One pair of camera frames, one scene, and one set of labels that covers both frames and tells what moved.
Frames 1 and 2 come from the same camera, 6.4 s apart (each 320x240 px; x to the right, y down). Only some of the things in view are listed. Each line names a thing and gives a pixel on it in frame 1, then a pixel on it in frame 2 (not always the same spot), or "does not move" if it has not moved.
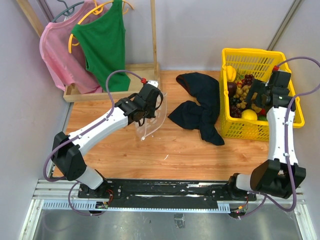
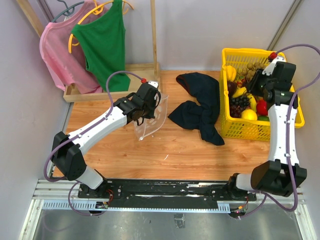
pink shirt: [69, 69] does not move
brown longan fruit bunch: [242, 94] -> [249, 71]
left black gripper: [151, 114] does not move
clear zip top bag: [150, 125] does not move
